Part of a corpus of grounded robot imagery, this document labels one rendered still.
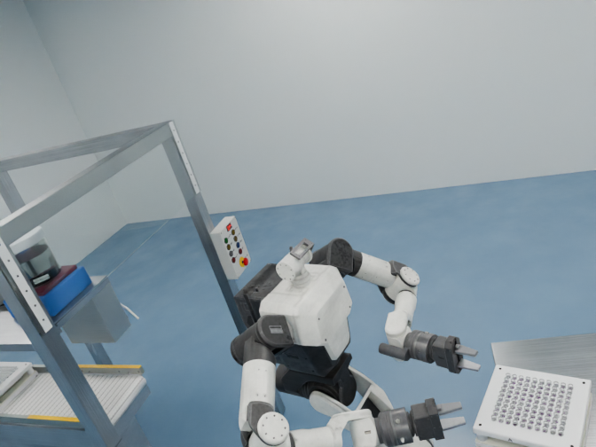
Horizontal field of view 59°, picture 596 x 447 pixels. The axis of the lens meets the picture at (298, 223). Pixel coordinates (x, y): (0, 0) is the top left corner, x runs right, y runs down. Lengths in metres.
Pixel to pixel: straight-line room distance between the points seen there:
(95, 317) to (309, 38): 3.59
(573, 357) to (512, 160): 3.41
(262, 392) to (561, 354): 0.93
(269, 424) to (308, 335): 0.33
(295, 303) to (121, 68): 4.85
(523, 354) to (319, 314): 0.66
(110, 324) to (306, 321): 0.82
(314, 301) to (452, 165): 3.68
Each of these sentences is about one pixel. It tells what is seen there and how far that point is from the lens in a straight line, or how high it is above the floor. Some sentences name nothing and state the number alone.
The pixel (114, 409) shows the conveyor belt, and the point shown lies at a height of 0.91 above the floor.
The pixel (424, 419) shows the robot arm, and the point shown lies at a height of 1.05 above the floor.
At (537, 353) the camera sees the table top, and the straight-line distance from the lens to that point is 1.82.
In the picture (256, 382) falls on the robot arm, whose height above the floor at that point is 1.23.
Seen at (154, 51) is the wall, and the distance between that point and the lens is 5.81.
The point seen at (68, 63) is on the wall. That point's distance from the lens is 6.56.
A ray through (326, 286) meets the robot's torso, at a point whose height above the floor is 1.26.
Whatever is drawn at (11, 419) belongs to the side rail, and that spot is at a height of 0.94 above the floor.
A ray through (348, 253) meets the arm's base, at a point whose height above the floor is 1.25.
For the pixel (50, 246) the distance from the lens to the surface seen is 1.81.
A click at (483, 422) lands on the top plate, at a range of 1.54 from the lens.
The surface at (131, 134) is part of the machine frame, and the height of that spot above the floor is 1.71.
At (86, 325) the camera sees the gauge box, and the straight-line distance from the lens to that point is 2.12.
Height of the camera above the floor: 2.09
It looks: 24 degrees down
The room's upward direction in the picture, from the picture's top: 18 degrees counter-clockwise
